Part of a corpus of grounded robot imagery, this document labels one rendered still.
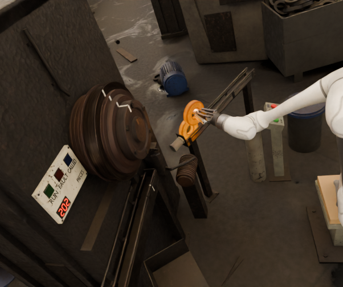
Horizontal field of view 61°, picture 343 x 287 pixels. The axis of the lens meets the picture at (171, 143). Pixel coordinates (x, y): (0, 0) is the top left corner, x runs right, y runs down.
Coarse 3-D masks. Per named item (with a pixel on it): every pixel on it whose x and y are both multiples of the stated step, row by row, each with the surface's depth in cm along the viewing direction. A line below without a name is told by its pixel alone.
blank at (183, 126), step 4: (184, 124) 186; (188, 124) 189; (180, 128) 188; (184, 128) 187; (192, 128) 195; (196, 128) 195; (180, 132) 188; (184, 132) 188; (188, 132) 196; (192, 132) 194; (184, 136) 190; (188, 136) 192
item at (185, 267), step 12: (180, 240) 131; (168, 252) 132; (180, 252) 136; (156, 264) 133; (168, 264) 136; (180, 264) 135; (192, 264) 133; (156, 276) 134; (168, 276) 132; (180, 276) 131; (192, 276) 130
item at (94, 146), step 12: (108, 84) 129; (120, 84) 140; (96, 96) 123; (132, 96) 151; (84, 108) 121; (96, 108) 118; (84, 120) 119; (96, 120) 117; (84, 132) 119; (96, 132) 117; (96, 144) 117; (96, 156) 120; (96, 168) 125; (108, 168) 123; (120, 180) 131
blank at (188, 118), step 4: (196, 100) 173; (188, 104) 170; (192, 104) 169; (196, 104) 172; (200, 104) 174; (188, 108) 169; (192, 108) 170; (196, 108) 173; (200, 108) 175; (184, 112) 171; (188, 112) 169; (192, 112) 172; (184, 116) 171; (188, 116) 170; (184, 120) 174; (188, 120) 172; (192, 120) 174; (196, 120) 177; (192, 124) 176; (196, 124) 178
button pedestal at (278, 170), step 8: (280, 120) 191; (272, 128) 190; (280, 128) 189; (272, 136) 203; (280, 136) 202; (272, 144) 208; (280, 144) 207; (272, 152) 214; (280, 152) 212; (280, 160) 217; (272, 168) 237; (280, 168) 223; (288, 168) 233; (272, 176) 231; (280, 176) 229; (288, 176) 227
